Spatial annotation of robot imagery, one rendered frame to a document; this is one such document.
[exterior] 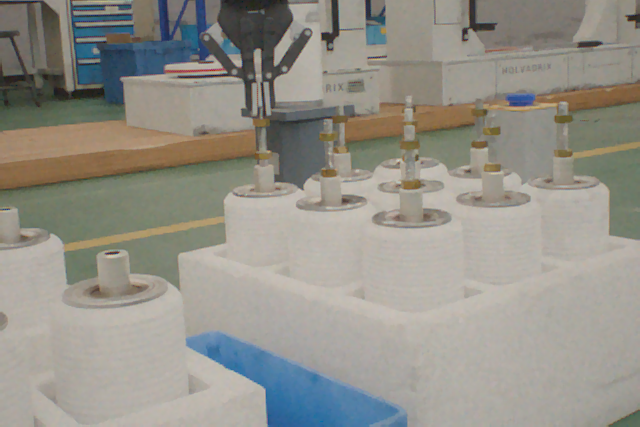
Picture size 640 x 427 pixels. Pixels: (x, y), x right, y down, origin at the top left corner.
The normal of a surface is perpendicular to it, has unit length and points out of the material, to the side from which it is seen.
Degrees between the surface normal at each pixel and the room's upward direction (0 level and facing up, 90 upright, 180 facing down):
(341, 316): 90
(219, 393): 0
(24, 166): 90
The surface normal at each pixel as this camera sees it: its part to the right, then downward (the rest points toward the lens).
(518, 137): -0.77, 0.15
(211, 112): 0.57, 0.11
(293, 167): -0.21, 0.14
